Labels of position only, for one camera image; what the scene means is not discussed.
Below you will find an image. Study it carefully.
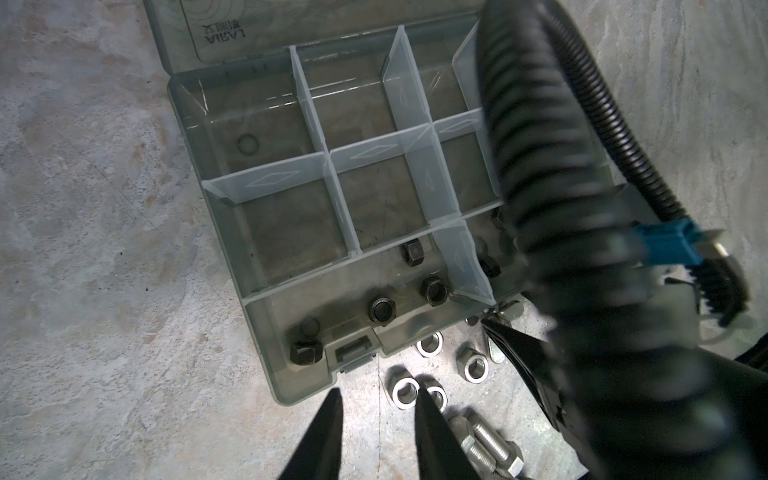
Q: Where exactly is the grey plastic organizer box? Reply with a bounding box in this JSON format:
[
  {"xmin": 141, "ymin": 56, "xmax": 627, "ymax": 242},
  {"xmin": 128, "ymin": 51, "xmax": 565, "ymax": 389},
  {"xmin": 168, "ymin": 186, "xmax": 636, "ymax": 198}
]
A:
[{"xmin": 144, "ymin": 1, "xmax": 524, "ymax": 406}]

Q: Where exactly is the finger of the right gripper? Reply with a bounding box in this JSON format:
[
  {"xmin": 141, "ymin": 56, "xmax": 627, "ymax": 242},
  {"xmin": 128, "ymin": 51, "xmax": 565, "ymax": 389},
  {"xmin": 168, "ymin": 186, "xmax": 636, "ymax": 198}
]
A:
[{"xmin": 481, "ymin": 319, "xmax": 563, "ymax": 431}]

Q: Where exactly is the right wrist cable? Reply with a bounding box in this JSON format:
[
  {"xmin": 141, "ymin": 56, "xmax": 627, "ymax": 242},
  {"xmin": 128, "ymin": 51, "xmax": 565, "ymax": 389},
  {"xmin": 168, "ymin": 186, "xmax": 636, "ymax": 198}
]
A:
[{"xmin": 476, "ymin": 0, "xmax": 751, "ymax": 480}]

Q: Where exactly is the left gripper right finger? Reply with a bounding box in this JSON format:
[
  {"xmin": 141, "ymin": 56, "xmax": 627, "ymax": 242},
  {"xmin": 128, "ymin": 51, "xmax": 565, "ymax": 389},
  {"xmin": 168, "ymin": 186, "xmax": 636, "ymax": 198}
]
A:
[{"xmin": 414, "ymin": 386, "xmax": 479, "ymax": 480}]

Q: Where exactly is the silver nut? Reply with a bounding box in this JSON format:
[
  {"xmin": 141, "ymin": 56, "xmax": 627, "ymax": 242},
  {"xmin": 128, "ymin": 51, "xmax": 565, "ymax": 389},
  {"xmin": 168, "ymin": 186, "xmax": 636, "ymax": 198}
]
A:
[
  {"xmin": 456, "ymin": 346, "xmax": 489, "ymax": 384},
  {"xmin": 386, "ymin": 367, "xmax": 420, "ymax": 410},
  {"xmin": 415, "ymin": 332, "xmax": 444, "ymax": 358}
]

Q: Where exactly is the silver bolt in pile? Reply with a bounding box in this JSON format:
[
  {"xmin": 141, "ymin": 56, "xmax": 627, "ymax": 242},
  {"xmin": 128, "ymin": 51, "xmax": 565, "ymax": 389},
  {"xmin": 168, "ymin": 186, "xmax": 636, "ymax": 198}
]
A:
[{"xmin": 448, "ymin": 408, "xmax": 525, "ymax": 479}]

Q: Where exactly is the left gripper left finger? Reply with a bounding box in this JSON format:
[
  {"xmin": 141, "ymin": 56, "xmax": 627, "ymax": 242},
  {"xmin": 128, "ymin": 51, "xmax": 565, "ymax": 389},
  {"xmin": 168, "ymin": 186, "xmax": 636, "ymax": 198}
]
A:
[{"xmin": 279, "ymin": 387, "xmax": 344, "ymax": 480}]

